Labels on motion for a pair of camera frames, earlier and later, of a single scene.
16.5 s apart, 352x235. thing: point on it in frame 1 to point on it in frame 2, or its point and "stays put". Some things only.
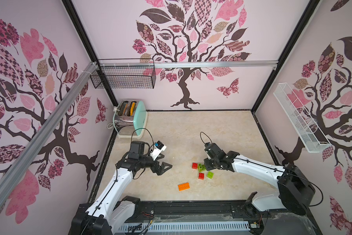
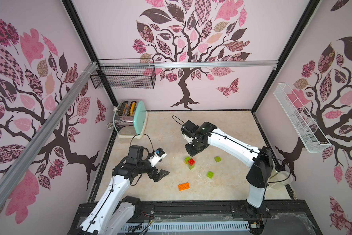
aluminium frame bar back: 188,63 stays put
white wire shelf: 298,119 stays put
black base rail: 268,220 stays put
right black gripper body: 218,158 to 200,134
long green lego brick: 201,167 to 186,159
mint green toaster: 130,119 stays put
